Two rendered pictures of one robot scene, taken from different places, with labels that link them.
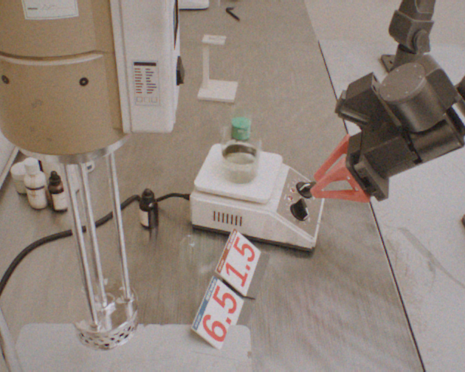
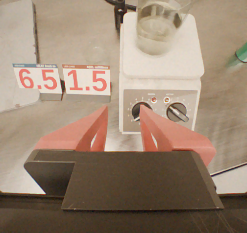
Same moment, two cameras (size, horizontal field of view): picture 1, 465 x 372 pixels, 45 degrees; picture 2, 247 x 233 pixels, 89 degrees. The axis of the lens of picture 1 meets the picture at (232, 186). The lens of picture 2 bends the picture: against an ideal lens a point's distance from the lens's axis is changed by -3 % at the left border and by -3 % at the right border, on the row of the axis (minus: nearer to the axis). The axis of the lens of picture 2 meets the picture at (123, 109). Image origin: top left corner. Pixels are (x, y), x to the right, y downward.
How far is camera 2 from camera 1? 0.72 m
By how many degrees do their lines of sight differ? 50
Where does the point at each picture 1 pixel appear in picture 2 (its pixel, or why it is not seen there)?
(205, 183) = (129, 19)
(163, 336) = (27, 56)
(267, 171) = (169, 65)
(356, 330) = not seen: hidden behind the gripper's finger
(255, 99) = not seen: outside the picture
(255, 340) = (34, 107)
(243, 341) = (26, 99)
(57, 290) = (57, 3)
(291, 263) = not seen: hidden behind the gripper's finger
